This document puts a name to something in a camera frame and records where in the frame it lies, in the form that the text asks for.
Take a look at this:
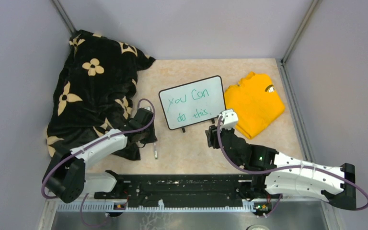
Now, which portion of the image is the black floral plush blanket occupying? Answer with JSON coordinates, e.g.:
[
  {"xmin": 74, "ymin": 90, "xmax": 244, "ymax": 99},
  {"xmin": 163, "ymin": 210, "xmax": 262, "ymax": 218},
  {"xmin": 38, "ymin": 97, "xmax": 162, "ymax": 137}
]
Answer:
[{"xmin": 46, "ymin": 30, "xmax": 155, "ymax": 156}]

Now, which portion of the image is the aluminium frame post left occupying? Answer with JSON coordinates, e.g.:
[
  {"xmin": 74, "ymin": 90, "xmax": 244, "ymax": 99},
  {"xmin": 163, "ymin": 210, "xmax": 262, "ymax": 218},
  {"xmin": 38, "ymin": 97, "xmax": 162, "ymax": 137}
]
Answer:
[{"xmin": 50, "ymin": 0, "xmax": 77, "ymax": 35}]

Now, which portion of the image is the green whiteboard marker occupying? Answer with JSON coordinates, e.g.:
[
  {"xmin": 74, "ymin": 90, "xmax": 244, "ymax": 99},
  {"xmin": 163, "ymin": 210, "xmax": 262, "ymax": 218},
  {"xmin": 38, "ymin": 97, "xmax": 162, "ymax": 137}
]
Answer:
[{"xmin": 153, "ymin": 142, "xmax": 158, "ymax": 160}]

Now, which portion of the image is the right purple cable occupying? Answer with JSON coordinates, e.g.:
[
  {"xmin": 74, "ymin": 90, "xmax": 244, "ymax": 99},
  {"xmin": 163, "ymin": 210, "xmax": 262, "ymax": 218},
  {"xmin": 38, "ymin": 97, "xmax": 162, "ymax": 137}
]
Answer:
[{"xmin": 217, "ymin": 115, "xmax": 368, "ymax": 219}]

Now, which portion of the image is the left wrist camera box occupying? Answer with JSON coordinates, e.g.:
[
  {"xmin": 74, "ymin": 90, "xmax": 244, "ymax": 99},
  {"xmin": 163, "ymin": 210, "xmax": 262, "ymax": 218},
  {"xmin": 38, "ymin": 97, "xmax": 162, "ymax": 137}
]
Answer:
[{"xmin": 144, "ymin": 107, "xmax": 154, "ymax": 114}]

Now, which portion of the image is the aluminium frame post right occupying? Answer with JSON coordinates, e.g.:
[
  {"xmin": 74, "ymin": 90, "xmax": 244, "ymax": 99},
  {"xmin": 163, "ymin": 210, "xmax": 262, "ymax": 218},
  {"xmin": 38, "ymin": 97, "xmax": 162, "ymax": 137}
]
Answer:
[{"xmin": 280, "ymin": 0, "xmax": 322, "ymax": 66}]

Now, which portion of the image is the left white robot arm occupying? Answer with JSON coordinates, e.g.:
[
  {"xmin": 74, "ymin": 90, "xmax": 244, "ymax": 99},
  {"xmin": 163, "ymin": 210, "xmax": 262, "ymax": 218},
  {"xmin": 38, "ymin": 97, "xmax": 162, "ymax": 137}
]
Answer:
[{"xmin": 41, "ymin": 108, "xmax": 155, "ymax": 203}]

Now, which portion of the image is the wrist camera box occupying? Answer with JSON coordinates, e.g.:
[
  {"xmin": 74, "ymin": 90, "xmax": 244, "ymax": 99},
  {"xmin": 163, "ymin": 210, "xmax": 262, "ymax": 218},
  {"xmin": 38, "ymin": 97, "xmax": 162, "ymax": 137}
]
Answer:
[
  {"xmin": 219, "ymin": 109, "xmax": 239, "ymax": 130},
  {"xmin": 144, "ymin": 107, "xmax": 154, "ymax": 114}
]

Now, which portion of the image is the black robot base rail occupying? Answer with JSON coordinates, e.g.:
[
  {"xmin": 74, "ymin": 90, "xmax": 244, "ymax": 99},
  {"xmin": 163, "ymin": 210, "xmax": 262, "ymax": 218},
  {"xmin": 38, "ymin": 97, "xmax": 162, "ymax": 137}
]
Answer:
[{"xmin": 91, "ymin": 174, "xmax": 280, "ymax": 216}]

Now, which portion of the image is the aluminium frame post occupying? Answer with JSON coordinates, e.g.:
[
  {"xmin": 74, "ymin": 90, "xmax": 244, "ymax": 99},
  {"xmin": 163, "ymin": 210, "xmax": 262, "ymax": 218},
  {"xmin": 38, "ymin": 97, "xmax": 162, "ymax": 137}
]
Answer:
[
  {"xmin": 280, "ymin": 0, "xmax": 322, "ymax": 66},
  {"xmin": 50, "ymin": 0, "xmax": 77, "ymax": 35}
]

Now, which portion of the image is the purple cable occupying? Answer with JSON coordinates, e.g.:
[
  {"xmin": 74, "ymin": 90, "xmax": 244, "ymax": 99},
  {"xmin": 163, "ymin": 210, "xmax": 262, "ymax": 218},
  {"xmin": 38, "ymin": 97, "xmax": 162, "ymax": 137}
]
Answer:
[
  {"xmin": 41, "ymin": 98, "xmax": 156, "ymax": 228},
  {"xmin": 217, "ymin": 115, "xmax": 368, "ymax": 219}
]

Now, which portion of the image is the yellow folded sweatshirt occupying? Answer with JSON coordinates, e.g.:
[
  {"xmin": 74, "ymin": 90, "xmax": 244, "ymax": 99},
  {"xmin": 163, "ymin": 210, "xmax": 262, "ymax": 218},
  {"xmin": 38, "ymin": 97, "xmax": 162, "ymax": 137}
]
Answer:
[{"xmin": 224, "ymin": 71, "xmax": 285, "ymax": 139}]

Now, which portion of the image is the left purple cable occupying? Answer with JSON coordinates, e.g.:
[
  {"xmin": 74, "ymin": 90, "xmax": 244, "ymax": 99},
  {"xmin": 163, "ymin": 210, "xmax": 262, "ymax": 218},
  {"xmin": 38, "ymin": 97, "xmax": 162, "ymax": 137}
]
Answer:
[{"xmin": 41, "ymin": 98, "xmax": 156, "ymax": 228}]

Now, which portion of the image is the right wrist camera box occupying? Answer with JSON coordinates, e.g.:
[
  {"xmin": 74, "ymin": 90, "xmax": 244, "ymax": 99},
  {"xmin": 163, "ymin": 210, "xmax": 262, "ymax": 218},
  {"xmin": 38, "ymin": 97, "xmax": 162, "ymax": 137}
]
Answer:
[{"xmin": 219, "ymin": 109, "xmax": 239, "ymax": 130}]

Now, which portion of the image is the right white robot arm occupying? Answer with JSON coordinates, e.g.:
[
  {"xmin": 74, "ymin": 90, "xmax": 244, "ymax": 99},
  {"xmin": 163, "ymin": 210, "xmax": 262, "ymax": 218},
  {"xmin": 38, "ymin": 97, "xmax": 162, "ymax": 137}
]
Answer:
[{"xmin": 205, "ymin": 125, "xmax": 358, "ymax": 210}]

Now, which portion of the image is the black framed whiteboard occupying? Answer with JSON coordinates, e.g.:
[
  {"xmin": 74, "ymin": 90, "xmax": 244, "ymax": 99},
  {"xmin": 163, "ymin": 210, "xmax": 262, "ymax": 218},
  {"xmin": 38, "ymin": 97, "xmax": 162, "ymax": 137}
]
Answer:
[{"xmin": 159, "ymin": 75, "xmax": 226, "ymax": 130}]

